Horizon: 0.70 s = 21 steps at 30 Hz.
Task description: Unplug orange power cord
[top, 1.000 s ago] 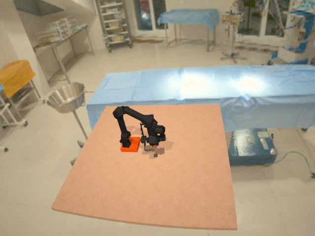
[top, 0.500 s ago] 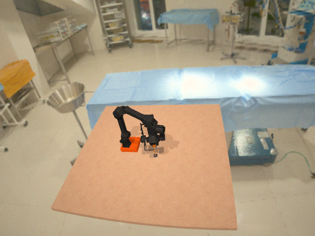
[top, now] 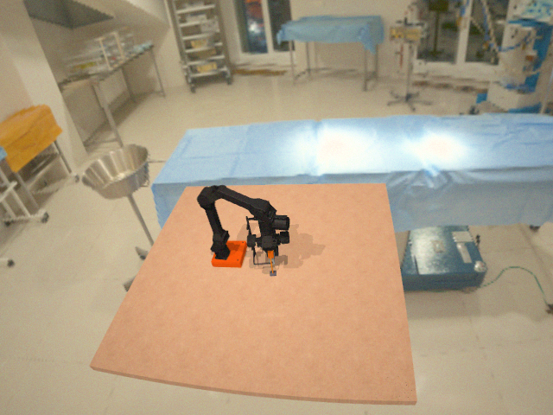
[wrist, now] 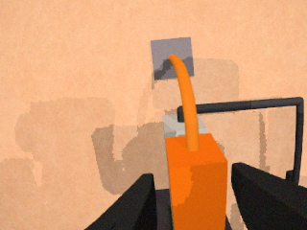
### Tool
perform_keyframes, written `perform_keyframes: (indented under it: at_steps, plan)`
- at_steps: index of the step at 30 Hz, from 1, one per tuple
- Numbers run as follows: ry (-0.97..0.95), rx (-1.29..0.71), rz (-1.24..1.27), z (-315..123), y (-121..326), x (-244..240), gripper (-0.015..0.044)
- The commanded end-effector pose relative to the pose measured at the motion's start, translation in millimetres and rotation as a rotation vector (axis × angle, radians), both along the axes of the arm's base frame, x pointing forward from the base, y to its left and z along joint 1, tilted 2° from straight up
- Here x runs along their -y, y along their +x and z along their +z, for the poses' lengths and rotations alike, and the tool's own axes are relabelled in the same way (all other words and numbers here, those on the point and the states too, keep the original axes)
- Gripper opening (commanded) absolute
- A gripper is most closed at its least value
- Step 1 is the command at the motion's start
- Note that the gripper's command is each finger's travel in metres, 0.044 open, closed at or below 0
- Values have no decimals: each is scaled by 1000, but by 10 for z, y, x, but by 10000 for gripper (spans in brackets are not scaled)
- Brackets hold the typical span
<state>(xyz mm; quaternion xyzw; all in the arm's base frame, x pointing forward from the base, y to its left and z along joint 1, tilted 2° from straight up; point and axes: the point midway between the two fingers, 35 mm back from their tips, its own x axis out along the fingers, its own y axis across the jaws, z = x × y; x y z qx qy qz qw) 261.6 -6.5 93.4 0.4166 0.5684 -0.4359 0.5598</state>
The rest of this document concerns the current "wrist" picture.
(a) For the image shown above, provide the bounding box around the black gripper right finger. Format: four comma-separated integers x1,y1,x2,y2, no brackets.
230,162,307,230

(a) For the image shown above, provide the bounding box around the orange power plug with cord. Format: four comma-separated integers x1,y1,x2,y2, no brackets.
166,54,227,230

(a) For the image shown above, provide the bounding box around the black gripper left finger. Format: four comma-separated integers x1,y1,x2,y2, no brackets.
84,173,157,230

